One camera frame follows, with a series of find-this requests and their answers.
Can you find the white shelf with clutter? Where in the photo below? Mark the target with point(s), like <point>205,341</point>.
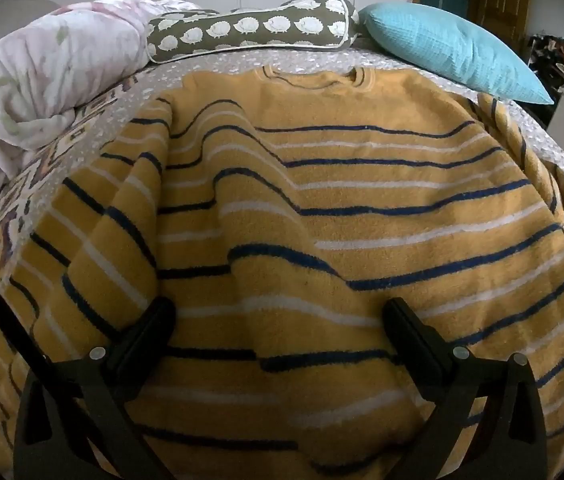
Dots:
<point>556,55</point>

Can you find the yellow striped sweater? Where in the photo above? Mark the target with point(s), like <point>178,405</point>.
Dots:
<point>312,210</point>

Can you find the white curved headboard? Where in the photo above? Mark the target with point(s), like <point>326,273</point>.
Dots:
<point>17,7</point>

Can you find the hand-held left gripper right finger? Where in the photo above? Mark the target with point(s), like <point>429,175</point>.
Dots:
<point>397,317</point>

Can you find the olive sheep print bolster pillow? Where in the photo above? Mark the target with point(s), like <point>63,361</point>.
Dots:
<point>252,30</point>

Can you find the pink floral quilt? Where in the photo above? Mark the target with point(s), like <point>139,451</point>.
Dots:
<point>37,75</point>

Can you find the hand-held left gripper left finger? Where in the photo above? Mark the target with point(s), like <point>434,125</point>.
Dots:
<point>158,316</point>

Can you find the zigzag patterned blanket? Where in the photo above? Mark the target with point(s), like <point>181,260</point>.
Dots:
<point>22,180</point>

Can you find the teal pillow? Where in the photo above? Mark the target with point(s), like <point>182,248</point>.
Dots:
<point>436,45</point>

